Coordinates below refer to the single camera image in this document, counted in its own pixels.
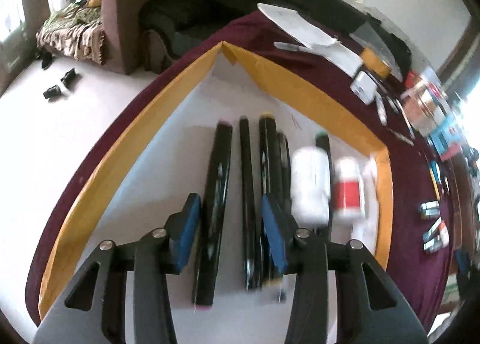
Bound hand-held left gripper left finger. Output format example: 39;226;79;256
32;193;203;344

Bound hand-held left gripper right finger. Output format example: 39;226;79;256
261;194;428;344

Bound pile of black marker pens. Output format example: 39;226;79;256
191;114;332;309

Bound white pill bottle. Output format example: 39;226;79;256
290;147;331;225

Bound red-label white bottle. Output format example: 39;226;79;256
333;158;366;221

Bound white tray with yellow rim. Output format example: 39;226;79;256
37;41;394;324

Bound grey pen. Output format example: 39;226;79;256
386;127;415;146

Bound white charger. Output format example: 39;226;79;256
350;71;377;104

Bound silver pen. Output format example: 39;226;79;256
274;42;319;54

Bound jar of orange powder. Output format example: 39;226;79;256
400;85;443;136

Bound gold tape roll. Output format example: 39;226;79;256
360;47;392;76

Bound white paper sheets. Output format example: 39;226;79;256
257;2;362;76

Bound clear plastic bag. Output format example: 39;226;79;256
350;23;404;80

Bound patterned blanket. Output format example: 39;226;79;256
35;0;107;65

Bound brown armchair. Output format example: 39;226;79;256
97;0;212;75

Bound wooden glass door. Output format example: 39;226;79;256
0;0;49;82

